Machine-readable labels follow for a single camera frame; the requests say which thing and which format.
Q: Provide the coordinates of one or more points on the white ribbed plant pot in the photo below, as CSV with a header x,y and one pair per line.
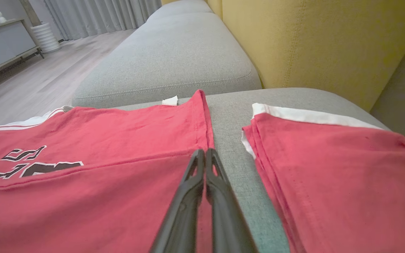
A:
x,y
46,38

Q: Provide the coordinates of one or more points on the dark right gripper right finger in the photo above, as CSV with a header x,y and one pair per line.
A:
x,y
227,218

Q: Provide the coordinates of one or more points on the grey low sideboard cabinet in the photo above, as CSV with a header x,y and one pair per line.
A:
x,y
2,45

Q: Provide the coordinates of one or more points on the grey pleated curtain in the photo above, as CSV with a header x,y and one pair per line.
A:
x,y
100,15

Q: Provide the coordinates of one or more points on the plain red white-banded garment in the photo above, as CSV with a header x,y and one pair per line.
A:
x,y
329,175

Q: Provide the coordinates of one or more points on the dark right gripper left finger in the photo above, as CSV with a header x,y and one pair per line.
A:
x,y
185,211

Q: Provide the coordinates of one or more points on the red numbered jersey white sleeves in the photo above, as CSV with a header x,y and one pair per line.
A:
x,y
83,203

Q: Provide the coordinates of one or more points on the large grey sofa seat cushion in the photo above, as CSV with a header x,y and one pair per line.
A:
x,y
230,140

